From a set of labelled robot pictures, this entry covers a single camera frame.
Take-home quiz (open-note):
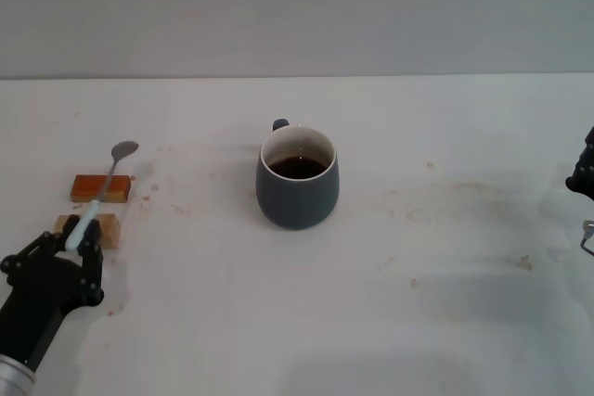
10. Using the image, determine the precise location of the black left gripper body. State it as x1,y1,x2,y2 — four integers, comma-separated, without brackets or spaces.
0,254,89,365

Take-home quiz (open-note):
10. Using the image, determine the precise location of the spoon with light blue handle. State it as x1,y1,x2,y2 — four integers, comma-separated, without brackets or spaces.
64,140,140,251

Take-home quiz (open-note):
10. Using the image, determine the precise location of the grey ceramic cup with coffee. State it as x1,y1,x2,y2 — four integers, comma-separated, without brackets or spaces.
255,118,341,231

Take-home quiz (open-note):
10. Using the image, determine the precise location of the light notched wooden block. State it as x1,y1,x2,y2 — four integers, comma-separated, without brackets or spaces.
55,213,122,249

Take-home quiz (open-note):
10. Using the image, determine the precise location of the reddish brown wooden block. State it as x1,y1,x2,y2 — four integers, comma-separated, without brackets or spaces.
70,174,132,204

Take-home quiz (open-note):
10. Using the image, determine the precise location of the grey cable with connector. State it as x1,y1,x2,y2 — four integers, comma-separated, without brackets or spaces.
578,221,594,256

